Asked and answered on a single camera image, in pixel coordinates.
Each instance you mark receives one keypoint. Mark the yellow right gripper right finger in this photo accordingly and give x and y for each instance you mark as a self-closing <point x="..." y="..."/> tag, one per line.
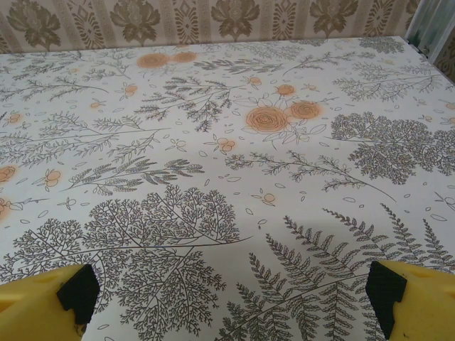
<point x="426" y="309"/>

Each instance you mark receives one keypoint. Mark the floral tablecloth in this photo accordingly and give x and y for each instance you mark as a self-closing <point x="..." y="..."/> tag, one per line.
<point x="213" y="177"/>

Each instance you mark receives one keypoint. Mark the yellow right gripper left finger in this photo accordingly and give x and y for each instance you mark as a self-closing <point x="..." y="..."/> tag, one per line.
<point x="28" y="309"/>

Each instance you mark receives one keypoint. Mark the aluminium frame post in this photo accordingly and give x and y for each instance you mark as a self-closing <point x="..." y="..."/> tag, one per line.
<point x="426" y="28"/>

